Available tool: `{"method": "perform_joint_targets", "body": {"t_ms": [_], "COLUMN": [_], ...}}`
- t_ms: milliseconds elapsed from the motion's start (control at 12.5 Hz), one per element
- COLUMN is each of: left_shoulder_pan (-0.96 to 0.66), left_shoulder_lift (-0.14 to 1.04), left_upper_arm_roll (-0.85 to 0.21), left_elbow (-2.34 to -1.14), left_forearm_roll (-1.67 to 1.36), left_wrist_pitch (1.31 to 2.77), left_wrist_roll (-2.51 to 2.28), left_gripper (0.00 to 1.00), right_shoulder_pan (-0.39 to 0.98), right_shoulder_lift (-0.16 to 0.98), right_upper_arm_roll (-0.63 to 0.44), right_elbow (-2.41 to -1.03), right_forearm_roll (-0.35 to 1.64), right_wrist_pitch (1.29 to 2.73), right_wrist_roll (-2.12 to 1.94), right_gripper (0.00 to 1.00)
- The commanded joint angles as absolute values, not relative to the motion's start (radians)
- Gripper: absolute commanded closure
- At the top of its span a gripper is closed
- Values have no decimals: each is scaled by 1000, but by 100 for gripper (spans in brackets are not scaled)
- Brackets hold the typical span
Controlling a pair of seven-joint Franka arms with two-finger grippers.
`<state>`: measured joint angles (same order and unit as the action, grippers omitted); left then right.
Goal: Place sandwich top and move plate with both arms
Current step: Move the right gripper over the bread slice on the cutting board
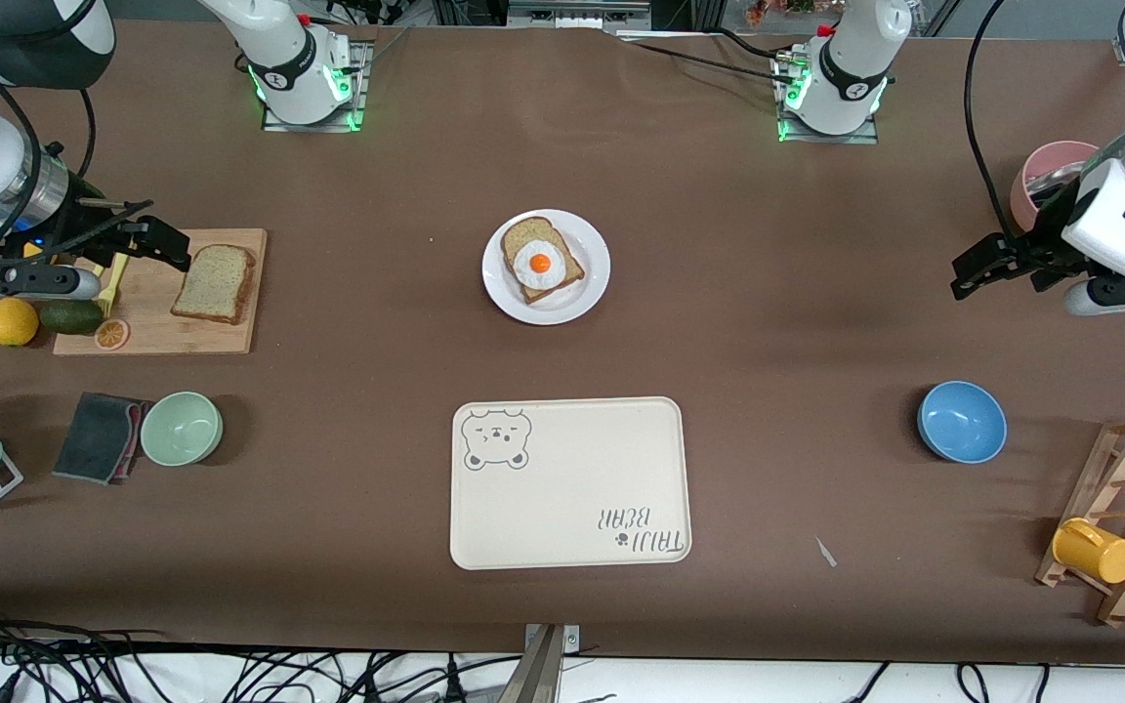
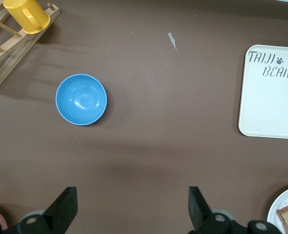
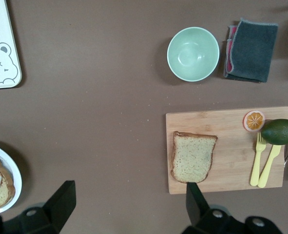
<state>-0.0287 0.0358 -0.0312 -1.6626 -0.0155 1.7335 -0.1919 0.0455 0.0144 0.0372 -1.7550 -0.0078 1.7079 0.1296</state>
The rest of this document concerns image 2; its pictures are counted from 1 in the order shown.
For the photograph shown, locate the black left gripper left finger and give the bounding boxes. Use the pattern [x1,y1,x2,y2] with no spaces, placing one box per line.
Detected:
[17,186,78,234]

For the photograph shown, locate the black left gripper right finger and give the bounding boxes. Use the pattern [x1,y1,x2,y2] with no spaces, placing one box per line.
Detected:
[188,186,237,234]

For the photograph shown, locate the white round plate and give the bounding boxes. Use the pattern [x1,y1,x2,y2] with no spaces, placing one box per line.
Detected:
[267,185,288,234]

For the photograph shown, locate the bread slice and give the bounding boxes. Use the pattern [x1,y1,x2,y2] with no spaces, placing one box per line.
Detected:
[276,201,288,234]

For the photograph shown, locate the blue bowl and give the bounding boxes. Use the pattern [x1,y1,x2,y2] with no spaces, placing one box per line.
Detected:
[55,74,108,126]

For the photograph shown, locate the cream bear print tray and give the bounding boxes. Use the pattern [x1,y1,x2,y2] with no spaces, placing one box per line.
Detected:
[238,44,288,140]

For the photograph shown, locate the wooden peg drying rack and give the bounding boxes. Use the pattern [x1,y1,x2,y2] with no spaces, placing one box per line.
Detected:
[0,2,61,93]

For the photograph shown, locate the small grey paper scrap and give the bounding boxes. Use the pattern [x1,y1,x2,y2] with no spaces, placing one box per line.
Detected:
[167,32,178,51]

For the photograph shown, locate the yellow mug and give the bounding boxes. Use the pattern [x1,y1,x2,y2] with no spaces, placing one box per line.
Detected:
[2,0,51,35]

